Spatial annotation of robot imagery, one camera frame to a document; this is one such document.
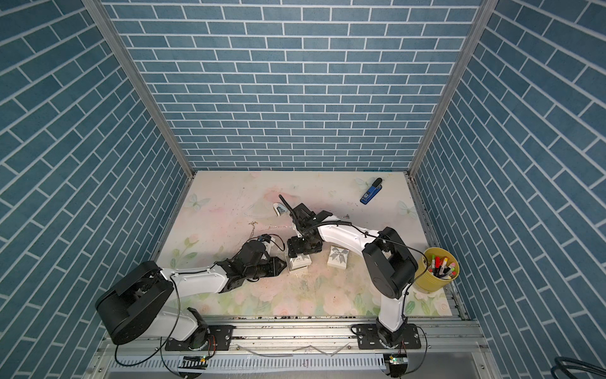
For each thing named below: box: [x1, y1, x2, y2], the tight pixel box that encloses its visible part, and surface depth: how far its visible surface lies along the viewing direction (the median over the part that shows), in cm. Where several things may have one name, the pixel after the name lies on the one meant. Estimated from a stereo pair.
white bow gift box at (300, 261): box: [288, 254, 312, 272], surface depth 86 cm
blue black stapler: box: [359, 176, 383, 205], surface depth 114 cm
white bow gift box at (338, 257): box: [326, 245, 350, 270], surface depth 90 cm
